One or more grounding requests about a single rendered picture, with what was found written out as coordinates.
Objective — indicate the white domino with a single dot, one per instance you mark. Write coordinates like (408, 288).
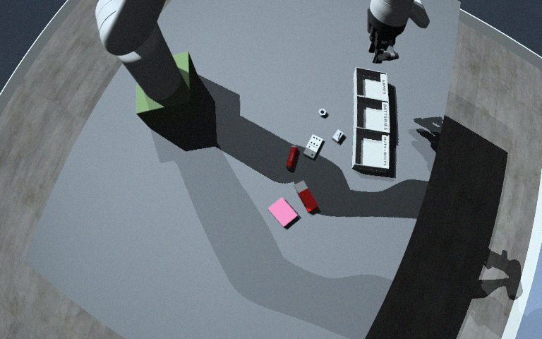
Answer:
(313, 146)

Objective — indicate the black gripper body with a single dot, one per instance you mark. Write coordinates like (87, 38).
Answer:
(387, 32)

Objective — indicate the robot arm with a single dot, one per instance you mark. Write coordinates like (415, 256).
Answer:
(129, 29)

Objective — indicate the red and white eraser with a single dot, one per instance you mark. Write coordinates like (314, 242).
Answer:
(305, 196)

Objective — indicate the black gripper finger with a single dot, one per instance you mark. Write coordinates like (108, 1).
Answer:
(388, 54)
(371, 30)

